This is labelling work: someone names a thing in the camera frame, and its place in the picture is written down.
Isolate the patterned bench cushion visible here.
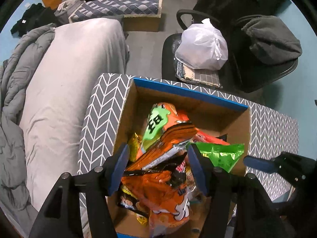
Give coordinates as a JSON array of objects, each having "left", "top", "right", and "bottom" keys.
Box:
[{"left": 68, "top": 0, "right": 163, "bottom": 23}]

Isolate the folded checked cloth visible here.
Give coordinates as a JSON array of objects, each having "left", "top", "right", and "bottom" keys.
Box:
[{"left": 174, "top": 60, "right": 222, "bottom": 88}]

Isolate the yellow snack bag in box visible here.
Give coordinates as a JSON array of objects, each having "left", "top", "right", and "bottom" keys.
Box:
[{"left": 128, "top": 133, "right": 142, "bottom": 162}]

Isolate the blue cardboard box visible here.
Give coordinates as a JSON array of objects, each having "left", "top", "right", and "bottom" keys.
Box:
[{"left": 108, "top": 78, "right": 250, "bottom": 237}]

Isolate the black office chair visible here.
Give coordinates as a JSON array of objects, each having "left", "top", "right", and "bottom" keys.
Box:
[{"left": 162, "top": 0, "right": 303, "bottom": 93}]

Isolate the black clothes pile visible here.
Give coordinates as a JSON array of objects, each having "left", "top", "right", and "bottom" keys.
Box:
[{"left": 10, "top": 3, "right": 60, "bottom": 37}]

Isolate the orange snack bag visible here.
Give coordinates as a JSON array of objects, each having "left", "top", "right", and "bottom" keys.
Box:
[{"left": 121, "top": 170, "right": 190, "bottom": 236}]

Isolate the bed with grey sheet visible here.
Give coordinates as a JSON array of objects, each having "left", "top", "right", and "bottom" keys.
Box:
[{"left": 19, "top": 18, "right": 128, "bottom": 209}]

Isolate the green pea snack bag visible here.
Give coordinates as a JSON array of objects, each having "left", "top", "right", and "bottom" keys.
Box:
[{"left": 192, "top": 142, "right": 244, "bottom": 173}]

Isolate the white plastic bag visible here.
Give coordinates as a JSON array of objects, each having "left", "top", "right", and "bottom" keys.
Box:
[{"left": 175, "top": 18, "right": 228, "bottom": 71}]

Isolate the orange green rice cracker bag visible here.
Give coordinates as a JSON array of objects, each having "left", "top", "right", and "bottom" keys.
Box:
[{"left": 127, "top": 103, "right": 198, "bottom": 171}]

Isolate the red orange chip bag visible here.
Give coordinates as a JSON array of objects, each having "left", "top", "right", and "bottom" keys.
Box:
[{"left": 193, "top": 131, "right": 230, "bottom": 145}]

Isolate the grey duvet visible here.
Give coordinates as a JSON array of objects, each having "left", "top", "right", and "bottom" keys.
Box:
[{"left": 1, "top": 24, "right": 55, "bottom": 233}]

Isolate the black snack bag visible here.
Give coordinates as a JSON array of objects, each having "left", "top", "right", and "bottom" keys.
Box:
[{"left": 116, "top": 184, "right": 149, "bottom": 218}]

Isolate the dark grey fleece garment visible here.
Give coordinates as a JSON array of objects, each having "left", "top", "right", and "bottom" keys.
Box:
[{"left": 241, "top": 16, "right": 303, "bottom": 65}]

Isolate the grey chevron tablecloth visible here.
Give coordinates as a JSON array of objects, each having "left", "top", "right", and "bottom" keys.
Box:
[{"left": 77, "top": 72, "right": 300, "bottom": 238}]

